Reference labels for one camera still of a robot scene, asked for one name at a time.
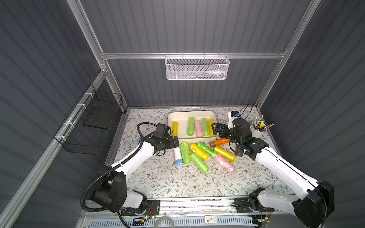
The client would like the pink trash bag roll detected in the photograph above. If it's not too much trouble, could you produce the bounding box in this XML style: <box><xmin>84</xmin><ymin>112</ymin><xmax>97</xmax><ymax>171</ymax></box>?
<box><xmin>195</xmin><ymin>120</ymin><xmax>203</xmax><ymax>138</ymax></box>
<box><xmin>214</xmin><ymin>154</ymin><xmax>235</xmax><ymax>173</ymax></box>

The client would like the orange trash bag roll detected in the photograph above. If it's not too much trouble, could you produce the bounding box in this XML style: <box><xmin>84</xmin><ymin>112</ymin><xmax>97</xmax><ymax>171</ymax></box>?
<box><xmin>209</xmin><ymin>138</ymin><xmax>230</xmax><ymax>147</ymax></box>

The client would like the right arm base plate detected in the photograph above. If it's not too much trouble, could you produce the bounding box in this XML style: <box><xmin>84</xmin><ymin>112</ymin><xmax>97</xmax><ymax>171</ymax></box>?
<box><xmin>231</xmin><ymin>187</ymin><xmax>275</xmax><ymax>213</ymax></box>

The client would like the white wire wall basket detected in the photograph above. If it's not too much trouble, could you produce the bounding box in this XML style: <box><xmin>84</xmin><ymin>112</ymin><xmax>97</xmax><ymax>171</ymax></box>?
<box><xmin>164</xmin><ymin>54</ymin><xmax>230</xmax><ymax>80</ymax></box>

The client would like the black wire side basket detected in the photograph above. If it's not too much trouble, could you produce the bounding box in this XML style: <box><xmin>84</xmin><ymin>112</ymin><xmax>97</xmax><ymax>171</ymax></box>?
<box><xmin>55</xmin><ymin>87</ymin><xmax>124</xmax><ymax>155</ymax></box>

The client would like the grey trash bag roll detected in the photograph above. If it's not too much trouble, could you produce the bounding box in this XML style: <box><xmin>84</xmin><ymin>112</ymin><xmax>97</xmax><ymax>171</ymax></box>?
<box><xmin>230</xmin><ymin>142</ymin><xmax>243</xmax><ymax>157</ymax></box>

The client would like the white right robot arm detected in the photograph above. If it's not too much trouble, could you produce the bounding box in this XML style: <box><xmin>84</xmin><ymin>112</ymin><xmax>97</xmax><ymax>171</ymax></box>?
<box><xmin>211</xmin><ymin>117</ymin><xmax>335</xmax><ymax>228</ymax></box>

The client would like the white blue trash bag roll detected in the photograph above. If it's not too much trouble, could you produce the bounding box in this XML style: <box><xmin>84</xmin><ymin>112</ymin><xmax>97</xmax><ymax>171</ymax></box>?
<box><xmin>174</xmin><ymin>146</ymin><xmax>183</xmax><ymax>166</ymax></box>

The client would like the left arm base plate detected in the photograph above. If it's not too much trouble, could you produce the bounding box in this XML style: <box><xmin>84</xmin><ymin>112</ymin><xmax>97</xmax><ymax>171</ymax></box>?
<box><xmin>121</xmin><ymin>199</ymin><xmax>161</xmax><ymax>216</ymax></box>

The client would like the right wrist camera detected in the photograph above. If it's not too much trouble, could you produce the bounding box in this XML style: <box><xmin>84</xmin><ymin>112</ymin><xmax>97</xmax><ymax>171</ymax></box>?
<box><xmin>228</xmin><ymin>111</ymin><xmax>240</xmax><ymax>129</ymax></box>

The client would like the cream storage box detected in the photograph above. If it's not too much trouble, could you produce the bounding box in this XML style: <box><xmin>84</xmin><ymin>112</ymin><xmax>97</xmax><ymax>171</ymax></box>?
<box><xmin>168</xmin><ymin>111</ymin><xmax>217</xmax><ymax>144</ymax></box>

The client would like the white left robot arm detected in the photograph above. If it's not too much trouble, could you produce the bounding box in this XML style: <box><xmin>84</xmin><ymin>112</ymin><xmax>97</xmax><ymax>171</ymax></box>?
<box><xmin>80</xmin><ymin>122</ymin><xmax>179</xmax><ymax>213</ymax></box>

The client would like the yellow trash bag roll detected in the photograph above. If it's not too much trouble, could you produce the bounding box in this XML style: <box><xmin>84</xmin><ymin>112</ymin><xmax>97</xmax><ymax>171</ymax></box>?
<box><xmin>190</xmin><ymin>143</ymin><xmax>209</xmax><ymax>161</ymax></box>
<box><xmin>171</xmin><ymin>121</ymin><xmax>179</xmax><ymax>137</ymax></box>
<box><xmin>214</xmin><ymin>146</ymin><xmax>236</xmax><ymax>162</ymax></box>
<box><xmin>208</xmin><ymin>119</ymin><xmax>216</xmax><ymax>137</ymax></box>

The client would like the green labelled trash bag roll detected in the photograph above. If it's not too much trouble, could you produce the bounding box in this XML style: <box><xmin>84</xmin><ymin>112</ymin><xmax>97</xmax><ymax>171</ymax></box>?
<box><xmin>198</xmin><ymin>142</ymin><xmax>218</xmax><ymax>158</ymax></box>

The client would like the white pen cup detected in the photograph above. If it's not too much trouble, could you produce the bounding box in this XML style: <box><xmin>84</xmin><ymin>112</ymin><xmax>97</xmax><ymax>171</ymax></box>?
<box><xmin>250</xmin><ymin>117</ymin><xmax>275</xmax><ymax>138</ymax></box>

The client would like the light green trash bag roll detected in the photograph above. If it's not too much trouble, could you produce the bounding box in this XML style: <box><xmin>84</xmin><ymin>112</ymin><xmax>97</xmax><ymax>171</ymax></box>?
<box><xmin>201</xmin><ymin>118</ymin><xmax>210</xmax><ymax>137</ymax></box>
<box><xmin>180</xmin><ymin>141</ymin><xmax>191</xmax><ymax>164</ymax></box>
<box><xmin>190</xmin><ymin>153</ymin><xmax>209</xmax><ymax>173</ymax></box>
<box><xmin>187</xmin><ymin>117</ymin><xmax>195</xmax><ymax>136</ymax></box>

